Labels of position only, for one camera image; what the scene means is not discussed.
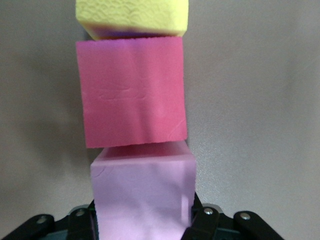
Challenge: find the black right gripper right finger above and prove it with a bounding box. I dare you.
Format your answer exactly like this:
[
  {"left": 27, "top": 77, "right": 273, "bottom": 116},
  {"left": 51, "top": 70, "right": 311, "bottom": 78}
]
[{"left": 181, "top": 194, "right": 283, "bottom": 240}]

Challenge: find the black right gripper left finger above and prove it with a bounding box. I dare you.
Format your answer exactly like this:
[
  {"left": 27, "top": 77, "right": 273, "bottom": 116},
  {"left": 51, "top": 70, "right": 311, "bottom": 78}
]
[{"left": 0, "top": 203, "right": 101, "bottom": 240}]

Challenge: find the pink foam cube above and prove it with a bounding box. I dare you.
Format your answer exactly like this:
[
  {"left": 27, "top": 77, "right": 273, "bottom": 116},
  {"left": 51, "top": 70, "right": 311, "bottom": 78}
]
[{"left": 89, "top": 141, "right": 196, "bottom": 240}]

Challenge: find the crimson foam cube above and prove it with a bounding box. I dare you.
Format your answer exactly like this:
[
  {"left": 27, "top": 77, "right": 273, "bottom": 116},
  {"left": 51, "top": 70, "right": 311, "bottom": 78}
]
[{"left": 75, "top": 36, "right": 188, "bottom": 150}]

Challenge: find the yellow foam cube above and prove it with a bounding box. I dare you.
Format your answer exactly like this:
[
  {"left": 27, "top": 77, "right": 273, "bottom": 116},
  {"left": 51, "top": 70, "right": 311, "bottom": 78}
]
[{"left": 74, "top": 0, "right": 189, "bottom": 41}]

